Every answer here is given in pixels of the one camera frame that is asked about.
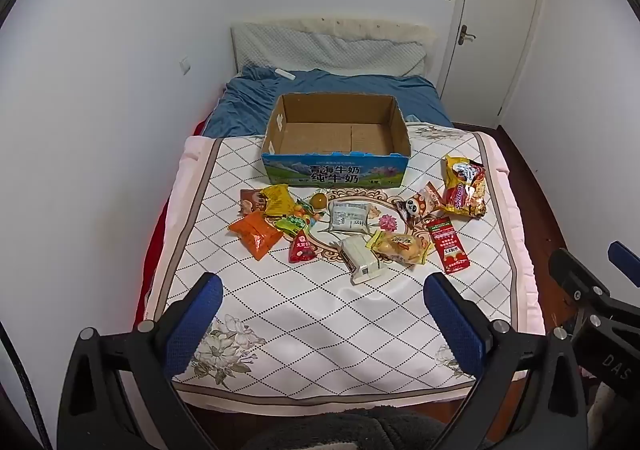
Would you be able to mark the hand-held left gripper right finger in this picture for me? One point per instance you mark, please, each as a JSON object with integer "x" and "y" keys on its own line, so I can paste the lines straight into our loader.
{"x": 452, "y": 320}

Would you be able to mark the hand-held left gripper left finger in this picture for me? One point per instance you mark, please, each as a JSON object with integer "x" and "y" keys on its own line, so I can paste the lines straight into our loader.
{"x": 197, "y": 315}

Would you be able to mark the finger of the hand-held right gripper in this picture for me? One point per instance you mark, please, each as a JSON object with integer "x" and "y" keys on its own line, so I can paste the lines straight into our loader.
{"x": 624, "y": 256}
{"x": 575, "y": 275}

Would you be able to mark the long red snack packet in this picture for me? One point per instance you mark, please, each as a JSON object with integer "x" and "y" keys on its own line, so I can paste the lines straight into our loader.
{"x": 447, "y": 245}

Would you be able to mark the colourful candy ball bag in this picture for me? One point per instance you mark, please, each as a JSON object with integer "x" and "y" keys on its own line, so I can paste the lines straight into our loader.
{"x": 296, "y": 222}

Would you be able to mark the cardboard box with blue print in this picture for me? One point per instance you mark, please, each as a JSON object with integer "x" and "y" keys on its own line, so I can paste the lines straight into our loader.
{"x": 330, "y": 175}

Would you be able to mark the red bed sheet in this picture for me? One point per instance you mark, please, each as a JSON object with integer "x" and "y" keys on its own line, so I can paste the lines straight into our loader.
{"x": 150, "y": 270}

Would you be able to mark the yellow cake packet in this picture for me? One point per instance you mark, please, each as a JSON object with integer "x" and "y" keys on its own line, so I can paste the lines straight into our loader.
{"x": 400, "y": 246}

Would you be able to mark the orange snack packet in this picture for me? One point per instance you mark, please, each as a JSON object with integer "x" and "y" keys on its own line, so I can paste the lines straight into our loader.
{"x": 255, "y": 235}

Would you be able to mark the white bread packet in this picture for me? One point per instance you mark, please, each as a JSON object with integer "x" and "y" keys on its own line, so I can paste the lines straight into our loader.
{"x": 360, "y": 257}

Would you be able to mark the white floral diamond quilt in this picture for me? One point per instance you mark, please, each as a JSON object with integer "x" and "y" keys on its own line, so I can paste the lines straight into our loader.
{"x": 310, "y": 320}

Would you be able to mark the panda print snack packet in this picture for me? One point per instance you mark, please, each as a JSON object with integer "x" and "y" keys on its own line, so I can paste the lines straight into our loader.
{"x": 414, "y": 206}

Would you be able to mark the red triangular snack packet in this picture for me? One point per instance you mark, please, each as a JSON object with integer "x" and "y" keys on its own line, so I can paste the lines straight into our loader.
{"x": 301, "y": 250}

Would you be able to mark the brown pink snack packet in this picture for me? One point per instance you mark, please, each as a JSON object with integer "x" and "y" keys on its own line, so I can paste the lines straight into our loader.
{"x": 248, "y": 202}

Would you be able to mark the large yellow red snack bag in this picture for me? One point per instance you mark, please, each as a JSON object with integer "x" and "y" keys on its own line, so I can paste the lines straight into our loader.
{"x": 462, "y": 187}

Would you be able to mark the yellow snack packet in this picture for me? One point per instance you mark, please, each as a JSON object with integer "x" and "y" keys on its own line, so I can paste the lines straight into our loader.
{"x": 279, "y": 200}

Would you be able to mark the clear packet with white label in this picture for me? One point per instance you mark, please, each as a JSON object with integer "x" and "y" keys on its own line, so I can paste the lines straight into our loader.
{"x": 350, "y": 217}

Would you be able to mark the dark fleece clothing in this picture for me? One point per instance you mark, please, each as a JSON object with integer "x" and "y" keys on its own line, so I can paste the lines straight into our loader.
{"x": 345, "y": 430}

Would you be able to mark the braised egg in clear packet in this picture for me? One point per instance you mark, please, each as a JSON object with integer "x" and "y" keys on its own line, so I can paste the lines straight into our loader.
{"x": 318, "y": 200}

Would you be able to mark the blue blanket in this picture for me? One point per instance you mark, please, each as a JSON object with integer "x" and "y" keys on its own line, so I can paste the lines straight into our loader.
{"x": 250, "y": 100}

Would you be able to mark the white remote control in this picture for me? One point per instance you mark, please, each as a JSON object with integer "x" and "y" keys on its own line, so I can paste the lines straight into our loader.
{"x": 285, "y": 74}

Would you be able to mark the white door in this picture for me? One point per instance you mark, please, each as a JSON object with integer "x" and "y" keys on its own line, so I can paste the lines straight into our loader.
{"x": 495, "y": 20}

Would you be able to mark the white quilted headboard cushion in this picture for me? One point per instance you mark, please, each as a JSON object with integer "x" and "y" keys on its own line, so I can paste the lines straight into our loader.
{"x": 325, "y": 45}

